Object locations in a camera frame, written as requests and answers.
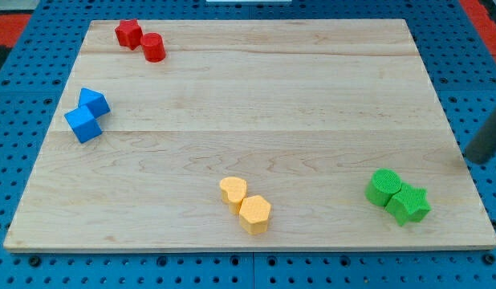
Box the blue cube block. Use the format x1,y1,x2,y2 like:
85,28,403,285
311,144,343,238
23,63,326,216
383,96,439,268
64,106,102,143

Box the green cylinder block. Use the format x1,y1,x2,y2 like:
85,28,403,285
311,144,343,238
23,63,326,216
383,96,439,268
364,168,402,206

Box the blue triangular block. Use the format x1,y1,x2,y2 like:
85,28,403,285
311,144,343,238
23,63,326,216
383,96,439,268
78,88,110,118

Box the red star block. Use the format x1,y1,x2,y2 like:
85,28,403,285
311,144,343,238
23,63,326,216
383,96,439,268
115,19,143,51

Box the green star block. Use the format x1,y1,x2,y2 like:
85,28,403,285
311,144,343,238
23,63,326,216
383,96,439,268
385,183,431,226

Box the red cylinder block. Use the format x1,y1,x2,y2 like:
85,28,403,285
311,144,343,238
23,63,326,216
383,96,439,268
140,32,166,63

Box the yellow hexagon block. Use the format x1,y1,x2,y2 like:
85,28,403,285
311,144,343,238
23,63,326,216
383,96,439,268
238,195,271,235

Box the yellow heart block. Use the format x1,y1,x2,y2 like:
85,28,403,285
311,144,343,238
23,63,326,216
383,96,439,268
219,177,248,214

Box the light wooden board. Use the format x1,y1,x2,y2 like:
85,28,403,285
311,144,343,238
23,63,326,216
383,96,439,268
4,19,496,253

